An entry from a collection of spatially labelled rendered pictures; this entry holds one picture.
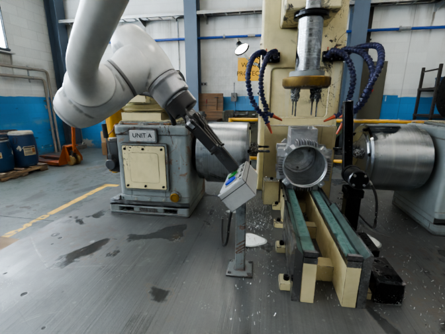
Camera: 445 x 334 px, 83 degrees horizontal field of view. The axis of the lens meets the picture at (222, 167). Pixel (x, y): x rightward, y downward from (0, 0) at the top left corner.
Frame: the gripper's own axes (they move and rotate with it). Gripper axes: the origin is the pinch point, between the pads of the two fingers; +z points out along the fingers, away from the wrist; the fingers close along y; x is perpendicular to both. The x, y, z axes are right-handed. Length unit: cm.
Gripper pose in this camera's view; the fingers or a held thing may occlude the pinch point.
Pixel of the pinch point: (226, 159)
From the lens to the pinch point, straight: 67.8
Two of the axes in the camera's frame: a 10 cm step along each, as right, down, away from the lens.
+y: 1.5, -2.5, 9.6
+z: 6.3, 7.7, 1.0
